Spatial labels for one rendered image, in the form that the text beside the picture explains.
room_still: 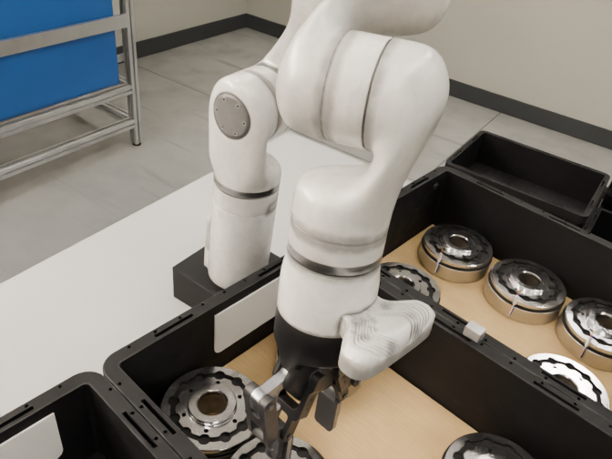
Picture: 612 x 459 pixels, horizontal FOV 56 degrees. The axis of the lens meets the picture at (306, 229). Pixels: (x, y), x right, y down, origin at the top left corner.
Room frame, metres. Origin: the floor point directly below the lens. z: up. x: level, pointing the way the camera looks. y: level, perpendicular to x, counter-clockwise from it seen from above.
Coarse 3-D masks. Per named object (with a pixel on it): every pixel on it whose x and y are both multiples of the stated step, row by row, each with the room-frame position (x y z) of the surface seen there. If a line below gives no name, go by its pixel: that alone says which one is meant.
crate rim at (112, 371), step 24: (240, 288) 0.46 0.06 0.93; (384, 288) 0.49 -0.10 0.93; (192, 312) 0.42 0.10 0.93; (144, 336) 0.38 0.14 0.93; (168, 336) 0.38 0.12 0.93; (456, 336) 0.43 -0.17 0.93; (120, 360) 0.34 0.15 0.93; (504, 360) 0.40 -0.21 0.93; (120, 384) 0.32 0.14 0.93; (528, 384) 0.38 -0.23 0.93; (144, 408) 0.30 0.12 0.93; (576, 408) 0.36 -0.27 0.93; (168, 432) 0.28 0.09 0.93; (600, 432) 0.33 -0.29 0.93; (192, 456) 0.26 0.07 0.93
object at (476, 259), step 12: (432, 228) 0.72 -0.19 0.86; (444, 228) 0.73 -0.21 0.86; (456, 228) 0.73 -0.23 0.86; (432, 240) 0.69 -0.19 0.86; (480, 240) 0.71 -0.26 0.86; (432, 252) 0.66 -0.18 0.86; (444, 252) 0.66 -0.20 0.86; (480, 252) 0.68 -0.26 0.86; (492, 252) 0.68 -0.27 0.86; (456, 264) 0.64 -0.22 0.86; (468, 264) 0.64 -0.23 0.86; (480, 264) 0.65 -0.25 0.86
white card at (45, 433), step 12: (48, 420) 0.29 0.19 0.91; (24, 432) 0.27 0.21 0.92; (36, 432) 0.28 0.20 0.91; (48, 432) 0.28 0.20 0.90; (0, 444) 0.26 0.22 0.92; (12, 444) 0.26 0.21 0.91; (24, 444) 0.27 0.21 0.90; (36, 444) 0.27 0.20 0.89; (48, 444) 0.28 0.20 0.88; (60, 444) 0.29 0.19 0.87; (0, 456) 0.25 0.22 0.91; (12, 456) 0.26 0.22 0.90; (24, 456) 0.26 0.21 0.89; (36, 456) 0.27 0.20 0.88; (48, 456) 0.28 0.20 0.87
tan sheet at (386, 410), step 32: (256, 352) 0.46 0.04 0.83; (384, 384) 0.44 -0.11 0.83; (352, 416) 0.39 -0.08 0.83; (384, 416) 0.40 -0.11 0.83; (416, 416) 0.40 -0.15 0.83; (448, 416) 0.41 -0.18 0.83; (320, 448) 0.35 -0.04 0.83; (352, 448) 0.35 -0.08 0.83; (384, 448) 0.36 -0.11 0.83; (416, 448) 0.36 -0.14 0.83
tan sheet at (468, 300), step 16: (432, 224) 0.78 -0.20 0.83; (416, 240) 0.73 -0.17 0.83; (400, 256) 0.68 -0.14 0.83; (416, 256) 0.69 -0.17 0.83; (448, 288) 0.62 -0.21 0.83; (464, 288) 0.63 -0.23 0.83; (480, 288) 0.63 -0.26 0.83; (448, 304) 0.59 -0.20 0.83; (464, 304) 0.59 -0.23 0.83; (480, 304) 0.60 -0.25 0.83; (480, 320) 0.57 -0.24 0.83; (496, 320) 0.57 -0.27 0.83; (512, 320) 0.58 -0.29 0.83; (496, 336) 0.54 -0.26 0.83; (512, 336) 0.54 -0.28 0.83; (528, 336) 0.55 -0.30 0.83; (544, 336) 0.55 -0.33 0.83; (528, 352) 0.52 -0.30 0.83; (544, 352) 0.52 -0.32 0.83; (560, 352) 0.53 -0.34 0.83; (592, 368) 0.51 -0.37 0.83; (608, 384) 0.48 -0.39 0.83
